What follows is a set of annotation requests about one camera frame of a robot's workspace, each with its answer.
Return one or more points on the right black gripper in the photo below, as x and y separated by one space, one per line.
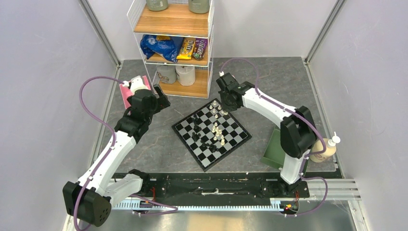
226 108

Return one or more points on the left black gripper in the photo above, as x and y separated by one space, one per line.
160 102

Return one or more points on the black white chess board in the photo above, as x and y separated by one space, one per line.
234 133

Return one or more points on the white wire wooden shelf rack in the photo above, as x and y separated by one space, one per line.
178 21

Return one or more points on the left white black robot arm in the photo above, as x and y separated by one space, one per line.
92 197

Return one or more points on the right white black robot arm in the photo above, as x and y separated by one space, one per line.
296 125

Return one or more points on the white chess pieces corner group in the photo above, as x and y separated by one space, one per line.
216 110

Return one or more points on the white chess pieces centre group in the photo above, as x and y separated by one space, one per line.
218 134

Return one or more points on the black chess pieces group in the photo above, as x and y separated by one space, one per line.
198 135

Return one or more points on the white toilet paper roll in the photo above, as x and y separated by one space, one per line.
185 75

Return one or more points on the pink plastic bin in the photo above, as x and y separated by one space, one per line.
125 99

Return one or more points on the yellow M&M candy bag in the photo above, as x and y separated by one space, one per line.
186 50

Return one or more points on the blue snack bag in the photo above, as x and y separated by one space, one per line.
167 47

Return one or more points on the brown M&M candy bag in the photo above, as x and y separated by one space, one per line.
199 48

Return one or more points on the green plastic tray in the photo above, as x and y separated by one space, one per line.
275 157

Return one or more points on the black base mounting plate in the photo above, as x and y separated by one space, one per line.
259 184

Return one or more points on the left green bottle on shelf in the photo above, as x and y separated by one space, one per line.
157 5

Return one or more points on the green bottle on shelf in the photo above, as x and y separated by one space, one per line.
157 5
199 6

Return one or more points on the right green bottle on shelf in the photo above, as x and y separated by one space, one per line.
199 6

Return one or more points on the cream pump lotion bottle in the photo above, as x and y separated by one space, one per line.
323 150

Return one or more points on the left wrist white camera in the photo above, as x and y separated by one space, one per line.
137 83

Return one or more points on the white cable duct strip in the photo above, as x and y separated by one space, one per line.
135 204

